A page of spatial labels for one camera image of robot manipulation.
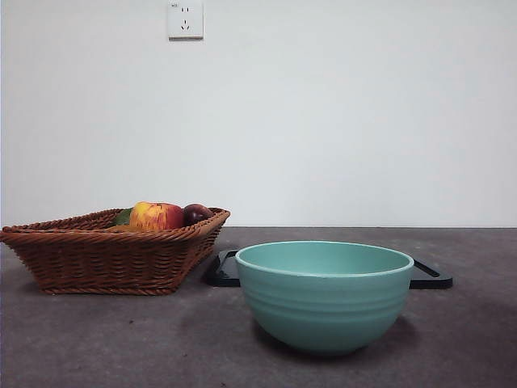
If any teal ribbed bowl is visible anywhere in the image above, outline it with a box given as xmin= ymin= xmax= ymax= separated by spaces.
xmin=234 ymin=240 xmax=416 ymax=356

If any dark red plum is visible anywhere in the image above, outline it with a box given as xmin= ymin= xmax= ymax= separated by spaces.
xmin=182 ymin=203 xmax=214 ymax=227

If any black rectangular tray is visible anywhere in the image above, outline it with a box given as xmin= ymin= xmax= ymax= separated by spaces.
xmin=201 ymin=249 xmax=454 ymax=289

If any red yellow apple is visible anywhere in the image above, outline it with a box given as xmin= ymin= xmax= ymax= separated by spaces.
xmin=128 ymin=200 xmax=185 ymax=231

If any green avocado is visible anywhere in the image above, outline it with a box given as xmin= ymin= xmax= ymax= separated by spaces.
xmin=111 ymin=208 xmax=133 ymax=227

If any brown wicker basket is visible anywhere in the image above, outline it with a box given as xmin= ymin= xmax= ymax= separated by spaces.
xmin=0 ymin=207 xmax=231 ymax=295

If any white wall socket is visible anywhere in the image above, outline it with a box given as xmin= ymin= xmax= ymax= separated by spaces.
xmin=168 ymin=1 xmax=204 ymax=41

